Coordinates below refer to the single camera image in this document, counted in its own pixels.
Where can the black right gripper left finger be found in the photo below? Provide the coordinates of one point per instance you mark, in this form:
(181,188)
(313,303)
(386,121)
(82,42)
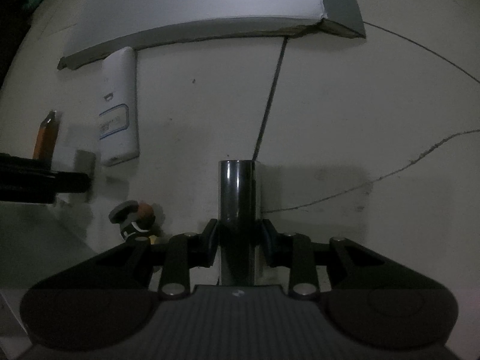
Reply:
(113,295)

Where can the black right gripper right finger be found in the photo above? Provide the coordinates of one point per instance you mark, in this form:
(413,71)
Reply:
(366,297)

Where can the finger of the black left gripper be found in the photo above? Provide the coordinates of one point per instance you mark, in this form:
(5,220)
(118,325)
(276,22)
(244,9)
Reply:
(26,180)

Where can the shiny metal cylinder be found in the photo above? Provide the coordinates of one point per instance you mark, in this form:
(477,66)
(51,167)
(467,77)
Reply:
(239,210)

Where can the orange utility knife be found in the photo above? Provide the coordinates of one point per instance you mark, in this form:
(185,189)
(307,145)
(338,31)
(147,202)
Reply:
(46,137)

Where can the small toy figure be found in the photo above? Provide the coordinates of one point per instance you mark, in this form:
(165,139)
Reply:
(137,221)

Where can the grey box lid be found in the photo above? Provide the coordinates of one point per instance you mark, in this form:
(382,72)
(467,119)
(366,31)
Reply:
(106,26)

